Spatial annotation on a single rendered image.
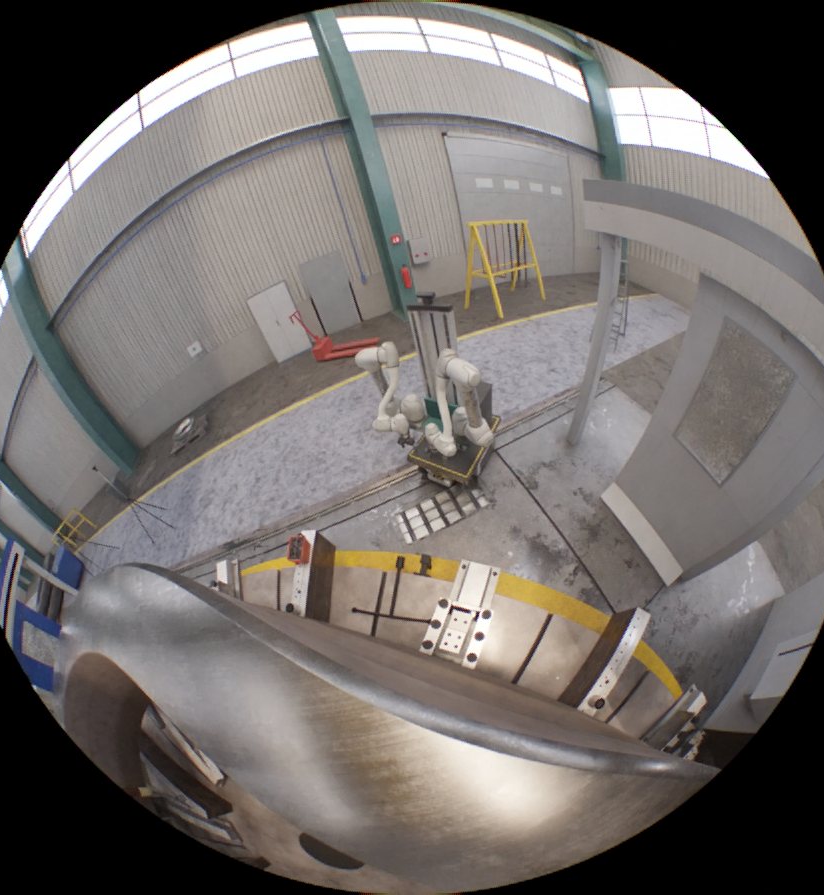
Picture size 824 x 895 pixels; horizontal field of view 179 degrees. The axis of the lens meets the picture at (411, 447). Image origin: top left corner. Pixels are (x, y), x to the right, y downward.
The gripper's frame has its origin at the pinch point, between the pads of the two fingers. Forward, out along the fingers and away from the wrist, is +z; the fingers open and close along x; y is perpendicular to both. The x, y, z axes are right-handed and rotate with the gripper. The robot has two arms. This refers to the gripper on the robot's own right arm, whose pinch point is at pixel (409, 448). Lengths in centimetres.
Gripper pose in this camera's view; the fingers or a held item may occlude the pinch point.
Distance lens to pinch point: 228.3
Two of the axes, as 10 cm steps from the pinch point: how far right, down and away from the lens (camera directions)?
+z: 2.0, 6.5, 7.4
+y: 5.4, -7.0, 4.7
